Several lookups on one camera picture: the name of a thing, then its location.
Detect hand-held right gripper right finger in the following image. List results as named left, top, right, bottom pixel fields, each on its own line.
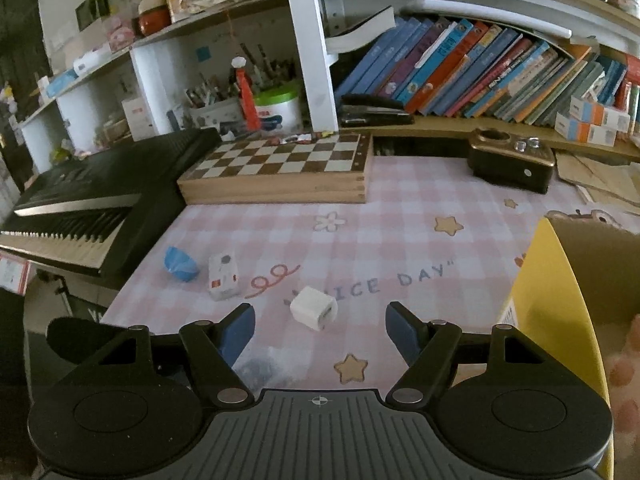
left=385, top=301, right=551, bottom=407

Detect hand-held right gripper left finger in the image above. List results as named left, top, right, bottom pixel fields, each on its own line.
left=95, top=303, right=257, bottom=407

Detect white charger plug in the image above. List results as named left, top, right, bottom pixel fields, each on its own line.
left=289, top=286, right=338, bottom=333

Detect yellow cardboard box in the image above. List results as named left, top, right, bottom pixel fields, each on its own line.
left=497, top=216, right=640, bottom=480

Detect pink checked desktop mat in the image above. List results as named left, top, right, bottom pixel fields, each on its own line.
left=102, top=152, right=640, bottom=401

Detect small blue bowl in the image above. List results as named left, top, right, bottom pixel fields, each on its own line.
left=164, top=246, right=200, bottom=283

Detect wooden chessboard box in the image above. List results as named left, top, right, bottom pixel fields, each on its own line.
left=177, top=132, right=375, bottom=205

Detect dark retro radio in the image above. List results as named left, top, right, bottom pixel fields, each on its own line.
left=467, top=127, right=556, bottom=195

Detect black electronic keyboard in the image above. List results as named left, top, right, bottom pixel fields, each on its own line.
left=0, top=127, right=223, bottom=278

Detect black stapler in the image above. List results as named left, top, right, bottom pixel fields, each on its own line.
left=339, top=92, right=416, bottom=128

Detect white pen holder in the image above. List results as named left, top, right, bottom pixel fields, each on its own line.
left=187, top=97, right=246, bottom=131

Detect white tub green lid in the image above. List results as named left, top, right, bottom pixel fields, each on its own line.
left=252, top=85, right=306, bottom=133

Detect orange-red plastic object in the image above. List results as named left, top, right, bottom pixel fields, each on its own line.
left=231, top=55, right=263, bottom=131

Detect red white label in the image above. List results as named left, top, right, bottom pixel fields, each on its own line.
left=0, top=252, right=31, bottom=293

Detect white carton box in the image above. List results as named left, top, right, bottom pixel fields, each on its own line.
left=121, top=96, right=156, bottom=141

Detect brown cardboard sheets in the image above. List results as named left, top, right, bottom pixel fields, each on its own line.
left=552, top=150, right=640, bottom=206

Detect bunch of pens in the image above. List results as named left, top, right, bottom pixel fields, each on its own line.
left=187, top=42, right=298, bottom=106

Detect orange white small box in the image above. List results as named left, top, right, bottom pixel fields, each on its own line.
left=555, top=112, right=618, bottom=148
left=570, top=96, right=631, bottom=132

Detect row of colourful books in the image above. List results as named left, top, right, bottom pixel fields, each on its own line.
left=335, top=15, right=640, bottom=128

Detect white desk shelf unit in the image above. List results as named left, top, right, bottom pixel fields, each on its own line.
left=20, top=0, right=640, bottom=171

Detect blue white flat box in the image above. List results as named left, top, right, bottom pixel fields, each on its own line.
left=40, top=67, right=81, bottom=98

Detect white small device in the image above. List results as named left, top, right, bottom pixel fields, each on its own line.
left=74, top=45, right=113, bottom=76

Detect pink small box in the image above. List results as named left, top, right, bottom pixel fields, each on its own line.
left=107, top=20, right=136, bottom=53

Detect red round pot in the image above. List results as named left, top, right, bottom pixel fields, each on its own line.
left=137, top=5, right=173, bottom=36

